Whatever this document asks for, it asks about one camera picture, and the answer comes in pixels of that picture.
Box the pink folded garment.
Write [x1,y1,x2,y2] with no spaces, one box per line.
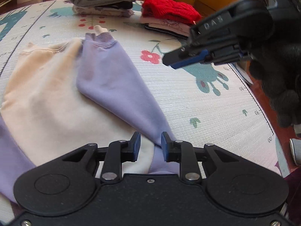
[139,16,190,36]

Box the black folded garment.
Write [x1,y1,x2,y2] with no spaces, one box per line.
[110,1,133,10]

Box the red knit sweater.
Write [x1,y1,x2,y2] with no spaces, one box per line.
[142,0,202,26]

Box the lavender and cream sweatshirt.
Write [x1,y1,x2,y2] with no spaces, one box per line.
[0,24,182,204]

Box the floral white folded garment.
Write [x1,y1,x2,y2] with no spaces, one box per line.
[72,5,134,17]

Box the grey slipper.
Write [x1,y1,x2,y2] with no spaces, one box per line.
[289,138,301,166]

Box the black white striped garment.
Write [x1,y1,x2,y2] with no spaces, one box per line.
[144,24,188,39]

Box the patterned foam play mat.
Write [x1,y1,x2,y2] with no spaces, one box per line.
[0,0,291,224]

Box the black gloved right hand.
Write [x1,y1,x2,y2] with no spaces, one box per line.
[249,44,300,128]

